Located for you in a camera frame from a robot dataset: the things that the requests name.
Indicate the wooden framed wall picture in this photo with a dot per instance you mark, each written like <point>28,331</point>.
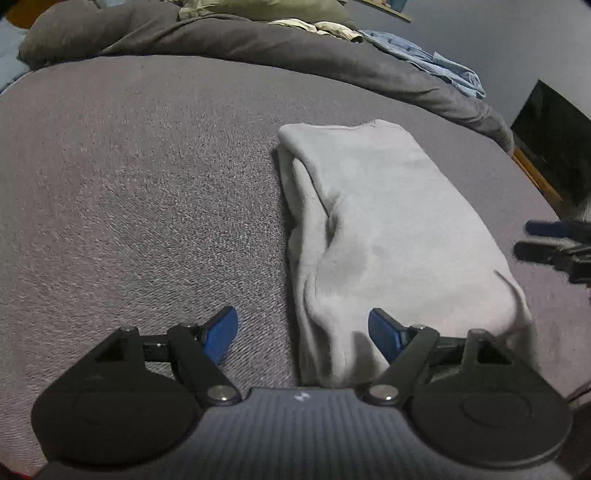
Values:
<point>392,9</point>

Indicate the wooden tv stand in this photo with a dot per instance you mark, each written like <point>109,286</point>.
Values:
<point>531,170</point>

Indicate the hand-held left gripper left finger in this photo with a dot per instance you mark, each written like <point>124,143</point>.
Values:
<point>221,332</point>

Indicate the light blue shirt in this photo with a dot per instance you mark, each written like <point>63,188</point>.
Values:
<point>415,55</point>

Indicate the blue pillow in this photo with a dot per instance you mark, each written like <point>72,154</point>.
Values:
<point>9,55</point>

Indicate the olive green pillow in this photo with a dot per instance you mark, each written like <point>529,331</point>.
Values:
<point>277,9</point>

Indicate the black television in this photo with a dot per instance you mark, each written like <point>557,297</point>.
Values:
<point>554,138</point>

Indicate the cream crumpled cloth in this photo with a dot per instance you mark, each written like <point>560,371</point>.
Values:
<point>332,30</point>

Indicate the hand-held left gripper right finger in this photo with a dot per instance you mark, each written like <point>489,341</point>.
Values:
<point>383,330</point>

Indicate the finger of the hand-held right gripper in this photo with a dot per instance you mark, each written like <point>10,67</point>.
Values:
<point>545,227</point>
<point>535,253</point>

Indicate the dark grey duvet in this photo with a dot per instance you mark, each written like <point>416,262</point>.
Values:
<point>231,41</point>

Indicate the light grey fleece garment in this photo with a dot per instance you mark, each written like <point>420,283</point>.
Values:
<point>392,207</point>

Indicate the grey fleece bed blanket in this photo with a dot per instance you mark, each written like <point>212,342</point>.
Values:
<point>138,184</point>

